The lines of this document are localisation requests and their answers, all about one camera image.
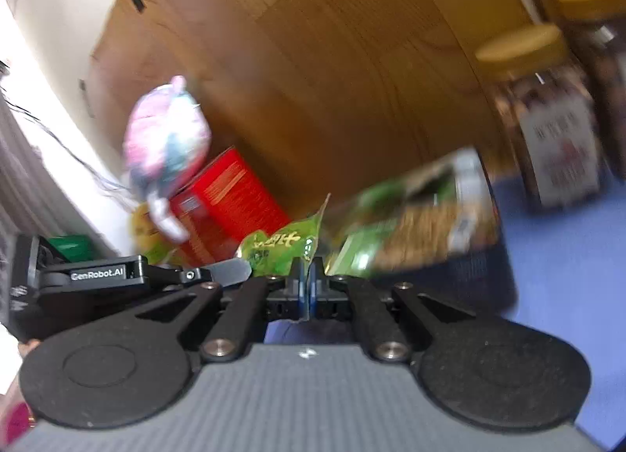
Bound black box with sheep picture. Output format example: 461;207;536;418
327;146;518;318

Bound grey curtain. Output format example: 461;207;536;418
0;100;106;262

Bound green object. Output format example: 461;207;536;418
48;235;94;264

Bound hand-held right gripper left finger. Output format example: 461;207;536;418
98;259;310;361

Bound clear nut jar gold lid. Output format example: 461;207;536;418
475;23;603;212
554;0;626;174

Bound blue printed cloth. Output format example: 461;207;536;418
264;173;626;452

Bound green serrated-edge packet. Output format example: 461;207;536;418
330;220;409;278

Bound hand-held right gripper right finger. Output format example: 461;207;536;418
311;257;519;362

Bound wooden panel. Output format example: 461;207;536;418
88;0;543;233

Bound yellow plush chick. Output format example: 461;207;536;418
130;202;173;264

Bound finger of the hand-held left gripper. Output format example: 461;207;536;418
147;259;254;292

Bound black cables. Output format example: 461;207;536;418
0;90;135;194

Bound olive green snack packet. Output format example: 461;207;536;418
235;193;333;279

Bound red biscuit box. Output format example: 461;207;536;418
169;146;294;268

